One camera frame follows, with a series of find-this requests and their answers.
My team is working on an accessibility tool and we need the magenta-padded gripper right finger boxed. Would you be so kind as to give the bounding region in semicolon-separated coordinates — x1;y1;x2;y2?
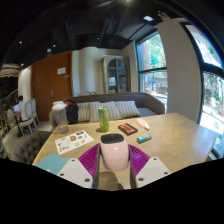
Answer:
128;143;172;190

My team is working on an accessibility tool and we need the blue cloud-shaped mouse pad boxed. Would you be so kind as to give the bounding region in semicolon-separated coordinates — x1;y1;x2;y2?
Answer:
34;153;73;175

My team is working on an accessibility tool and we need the arched glass-door cabinet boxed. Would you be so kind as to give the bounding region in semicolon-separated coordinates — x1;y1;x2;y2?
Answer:
101;54;132;94

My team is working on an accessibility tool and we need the group of white chairs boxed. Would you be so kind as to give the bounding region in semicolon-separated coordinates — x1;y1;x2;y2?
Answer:
6;98;40;134

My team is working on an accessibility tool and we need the black and orange backpack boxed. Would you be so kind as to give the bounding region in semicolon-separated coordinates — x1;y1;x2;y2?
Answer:
63;99;80;125

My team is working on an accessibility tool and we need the brown wooden door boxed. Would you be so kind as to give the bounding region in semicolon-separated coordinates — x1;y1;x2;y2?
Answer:
30;50;74;123

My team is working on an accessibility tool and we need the white sticker sheet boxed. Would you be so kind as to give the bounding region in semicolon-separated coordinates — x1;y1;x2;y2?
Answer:
54;129;95;156

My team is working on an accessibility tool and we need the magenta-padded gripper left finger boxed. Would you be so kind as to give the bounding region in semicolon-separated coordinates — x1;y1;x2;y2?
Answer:
56;143;102;190

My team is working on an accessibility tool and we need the black-framed window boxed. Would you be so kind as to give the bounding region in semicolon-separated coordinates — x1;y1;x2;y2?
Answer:
135;31;169;113
181;22;224;159

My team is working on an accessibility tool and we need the grey-brown sofa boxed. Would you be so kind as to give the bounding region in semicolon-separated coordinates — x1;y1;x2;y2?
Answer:
49;91;166;128

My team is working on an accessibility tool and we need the green drink can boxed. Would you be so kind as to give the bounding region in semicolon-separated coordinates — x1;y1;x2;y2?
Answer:
97;106;110;133

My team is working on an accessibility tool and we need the person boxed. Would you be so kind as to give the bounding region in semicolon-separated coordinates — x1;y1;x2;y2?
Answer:
13;95;29;123

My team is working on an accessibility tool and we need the black and red box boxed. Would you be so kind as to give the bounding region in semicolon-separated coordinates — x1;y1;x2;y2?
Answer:
117;122;139;136

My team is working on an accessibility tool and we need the small teal packet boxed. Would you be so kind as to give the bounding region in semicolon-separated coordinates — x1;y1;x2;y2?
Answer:
136;133;153;145

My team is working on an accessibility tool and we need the striped cushion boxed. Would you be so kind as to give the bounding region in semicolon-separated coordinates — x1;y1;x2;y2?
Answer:
76;101;92;123
88;100;123;123
115;100;142;120

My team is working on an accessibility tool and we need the grey tufted armchair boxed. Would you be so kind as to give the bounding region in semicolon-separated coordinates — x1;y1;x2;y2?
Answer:
12;130;54;165

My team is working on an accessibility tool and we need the clear shaker bottle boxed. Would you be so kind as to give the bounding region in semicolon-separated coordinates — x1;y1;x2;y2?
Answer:
50;100;70;135

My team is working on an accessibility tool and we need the pink and black computer mouse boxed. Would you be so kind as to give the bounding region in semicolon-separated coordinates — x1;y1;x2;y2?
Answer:
99;133;131;173

